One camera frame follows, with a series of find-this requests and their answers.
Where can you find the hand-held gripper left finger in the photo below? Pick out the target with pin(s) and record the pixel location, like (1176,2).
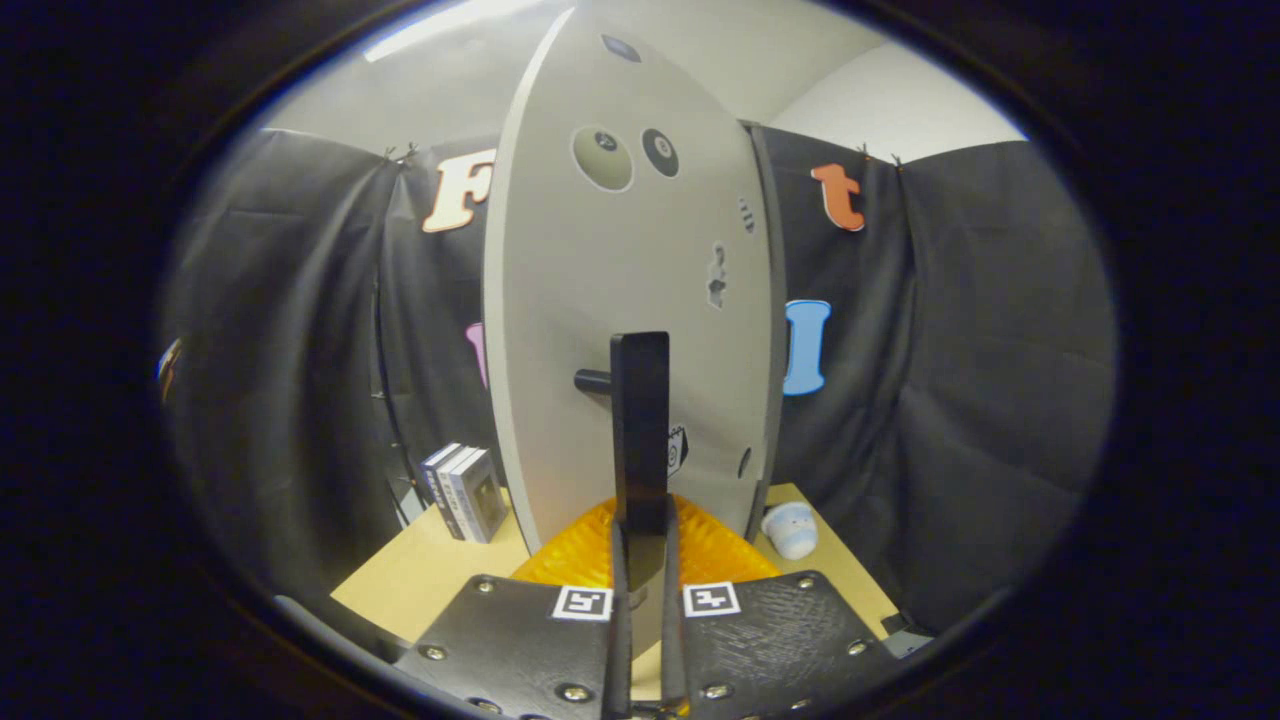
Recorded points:
(618,660)

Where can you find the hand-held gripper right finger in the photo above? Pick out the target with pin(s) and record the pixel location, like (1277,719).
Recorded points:
(675,650)

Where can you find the white blue rounded object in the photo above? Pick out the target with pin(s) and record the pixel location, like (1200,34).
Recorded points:
(790,530)

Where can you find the grey cover book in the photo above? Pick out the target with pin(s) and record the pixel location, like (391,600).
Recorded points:
(485,495)

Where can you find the white spine book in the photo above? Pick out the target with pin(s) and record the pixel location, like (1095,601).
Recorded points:
(450,492)

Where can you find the grey cabinet body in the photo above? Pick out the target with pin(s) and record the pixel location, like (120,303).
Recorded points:
(777,400)

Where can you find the thin black stand pole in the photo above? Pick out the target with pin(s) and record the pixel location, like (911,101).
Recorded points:
(380,400)

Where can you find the black backdrop cloth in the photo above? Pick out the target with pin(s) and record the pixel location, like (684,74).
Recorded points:
(980,350)

